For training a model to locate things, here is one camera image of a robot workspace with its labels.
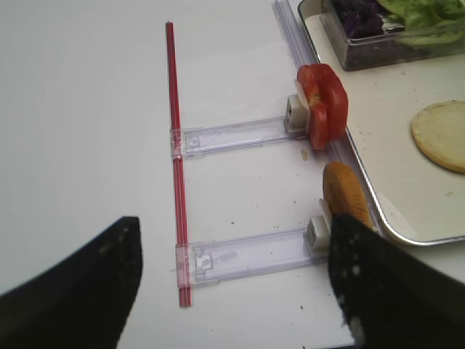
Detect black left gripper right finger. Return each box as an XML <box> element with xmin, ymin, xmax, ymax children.
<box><xmin>328</xmin><ymin>214</ymin><xmax>464</xmax><ymax>348</ymax></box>

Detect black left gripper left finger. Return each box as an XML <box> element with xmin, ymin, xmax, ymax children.
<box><xmin>1</xmin><ymin>217</ymin><xmax>143</xmax><ymax>348</ymax></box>

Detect clear pusher track tomato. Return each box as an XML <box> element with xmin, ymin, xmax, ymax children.
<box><xmin>170</xmin><ymin>116</ymin><xmax>307</xmax><ymax>159</ymax></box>

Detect white pusher block tomato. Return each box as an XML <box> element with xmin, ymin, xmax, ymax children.
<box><xmin>284</xmin><ymin>79</ymin><xmax>311</xmax><ymax>134</ymax></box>

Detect rear red tomato slice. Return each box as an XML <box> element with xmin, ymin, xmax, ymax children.
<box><xmin>297</xmin><ymin>65</ymin><xmax>328</xmax><ymax>151</ymax></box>

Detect green lettuce pile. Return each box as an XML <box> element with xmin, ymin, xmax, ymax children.
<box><xmin>379</xmin><ymin>1</ymin><xmax>464</xmax><ymax>47</ymax></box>

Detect white pusher block left bun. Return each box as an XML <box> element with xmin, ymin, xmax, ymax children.
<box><xmin>304</xmin><ymin>199</ymin><xmax>332</xmax><ymax>257</ymax></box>

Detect silver metal tray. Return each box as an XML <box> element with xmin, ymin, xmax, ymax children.
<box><xmin>298</xmin><ymin>1</ymin><xmax>464</xmax><ymax>246</ymax></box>

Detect upright bun half left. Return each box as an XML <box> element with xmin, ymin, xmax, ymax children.
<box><xmin>323</xmin><ymin>162</ymin><xmax>374</xmax><ymax>228</ymax></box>

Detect clear pusher track left bun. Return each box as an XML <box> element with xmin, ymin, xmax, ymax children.
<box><xmin>176</xmin><ymin>228</ymin><xmax>330</xmax><ymax>289</ymax></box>

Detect bottom bun on tray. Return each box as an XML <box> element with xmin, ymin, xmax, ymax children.
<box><xmin>411</xmin><ymin>100</ymin><xmax>464</xmax><ymax>174</ymax></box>

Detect clear plastic salad box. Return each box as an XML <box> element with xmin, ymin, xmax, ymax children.
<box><xmin>322</xmin><ymin>1</ymin><xmax>464</xmax><ymax>71</ymax></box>

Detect purple cabbage leaves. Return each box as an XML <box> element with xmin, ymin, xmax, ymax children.
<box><xmin>332</xmin><ymin>0</ymin><xmax>384</xmax><ymax>39</ymax></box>

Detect left red rail strip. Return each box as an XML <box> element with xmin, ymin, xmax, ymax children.
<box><xmin>165</xmin><ymin>21</ymin><xmax>195</xmax><ymax>308</ymax></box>

